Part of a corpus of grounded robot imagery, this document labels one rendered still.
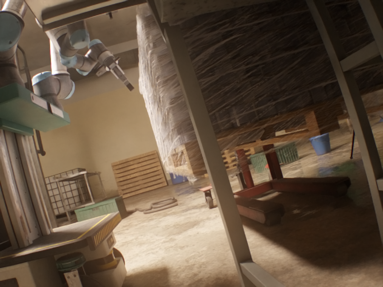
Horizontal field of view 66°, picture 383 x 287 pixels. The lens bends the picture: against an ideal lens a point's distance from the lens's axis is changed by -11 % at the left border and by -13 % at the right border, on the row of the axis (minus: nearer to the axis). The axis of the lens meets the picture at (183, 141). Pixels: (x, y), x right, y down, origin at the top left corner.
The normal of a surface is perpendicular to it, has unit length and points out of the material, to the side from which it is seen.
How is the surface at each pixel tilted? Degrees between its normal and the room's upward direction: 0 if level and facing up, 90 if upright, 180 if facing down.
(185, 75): 90
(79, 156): 90
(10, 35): 97
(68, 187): 90
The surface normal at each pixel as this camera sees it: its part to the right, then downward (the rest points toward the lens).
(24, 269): 0.05, -0.08
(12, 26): 0.52, -0.10
